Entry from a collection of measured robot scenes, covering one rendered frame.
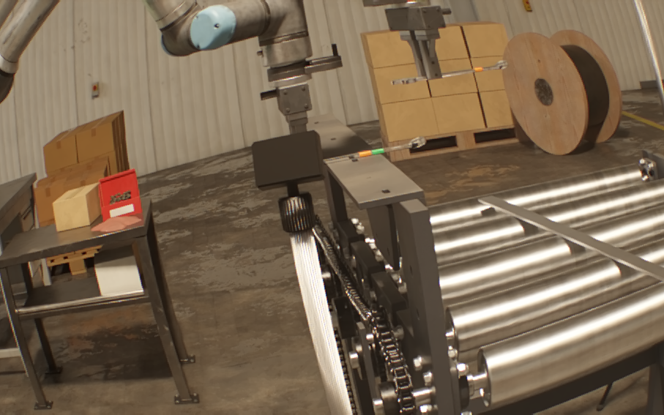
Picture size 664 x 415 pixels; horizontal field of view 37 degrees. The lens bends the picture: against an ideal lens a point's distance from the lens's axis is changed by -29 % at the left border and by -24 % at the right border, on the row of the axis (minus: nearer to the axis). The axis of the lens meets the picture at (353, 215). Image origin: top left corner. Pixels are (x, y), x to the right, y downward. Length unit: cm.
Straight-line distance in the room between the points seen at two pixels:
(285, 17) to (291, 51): 7
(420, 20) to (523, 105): 707
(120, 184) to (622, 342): 365
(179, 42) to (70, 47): 1033
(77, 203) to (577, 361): 340
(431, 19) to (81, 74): 1042
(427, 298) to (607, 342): 36
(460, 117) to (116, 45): 430
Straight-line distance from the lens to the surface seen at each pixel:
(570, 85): 870
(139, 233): 458
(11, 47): 246
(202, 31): 206
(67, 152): 933
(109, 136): 926
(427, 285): 172
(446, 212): 298
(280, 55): 211
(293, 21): 211
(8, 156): 1270
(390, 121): 973
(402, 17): 220
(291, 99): 209
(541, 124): 909
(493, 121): 982
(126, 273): 472
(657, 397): 340
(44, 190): 818
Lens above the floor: 148
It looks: 11 degrees down
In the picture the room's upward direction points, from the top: 10 degrees counter-clockwise
